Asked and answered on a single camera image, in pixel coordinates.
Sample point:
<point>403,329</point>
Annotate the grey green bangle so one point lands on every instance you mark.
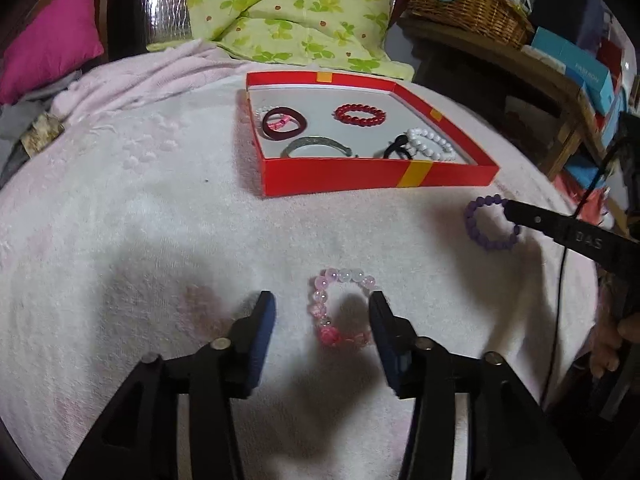
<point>306,141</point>

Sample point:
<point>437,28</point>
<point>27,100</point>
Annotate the wooden side table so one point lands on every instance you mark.
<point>543,113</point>

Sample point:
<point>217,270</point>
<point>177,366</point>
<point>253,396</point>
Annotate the blue cardboard box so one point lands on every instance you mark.
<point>595,76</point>

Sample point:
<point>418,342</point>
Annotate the wicker basket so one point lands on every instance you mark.
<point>498,20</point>

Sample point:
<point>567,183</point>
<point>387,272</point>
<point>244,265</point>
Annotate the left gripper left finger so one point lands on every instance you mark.
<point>136,435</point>

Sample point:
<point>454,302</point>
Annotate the floral patterned fabric piece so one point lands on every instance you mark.
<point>43,131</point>

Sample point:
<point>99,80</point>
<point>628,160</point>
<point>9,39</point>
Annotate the green clover quilt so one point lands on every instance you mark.
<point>335,34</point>

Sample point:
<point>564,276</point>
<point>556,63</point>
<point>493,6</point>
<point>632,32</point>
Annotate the red cardboard box lid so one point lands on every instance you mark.
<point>399,139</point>

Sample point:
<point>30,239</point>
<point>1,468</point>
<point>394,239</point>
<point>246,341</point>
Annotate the grey cloth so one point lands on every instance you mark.
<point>17,118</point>

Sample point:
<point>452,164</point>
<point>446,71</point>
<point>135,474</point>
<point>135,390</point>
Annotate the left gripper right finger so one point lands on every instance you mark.
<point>508,437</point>

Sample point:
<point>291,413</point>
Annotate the magenta pillow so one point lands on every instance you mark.
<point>61,39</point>

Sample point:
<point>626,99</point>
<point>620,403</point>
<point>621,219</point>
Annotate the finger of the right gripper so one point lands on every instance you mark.
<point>614,253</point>

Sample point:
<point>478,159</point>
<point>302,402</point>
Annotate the person's right hand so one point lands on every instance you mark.
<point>607,339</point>

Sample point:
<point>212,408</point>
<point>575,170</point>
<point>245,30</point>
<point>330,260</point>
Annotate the silver foil insulation pad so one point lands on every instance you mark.
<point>165,21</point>

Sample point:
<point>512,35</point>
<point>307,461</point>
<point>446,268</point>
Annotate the pink white blanket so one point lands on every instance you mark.
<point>146,230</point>

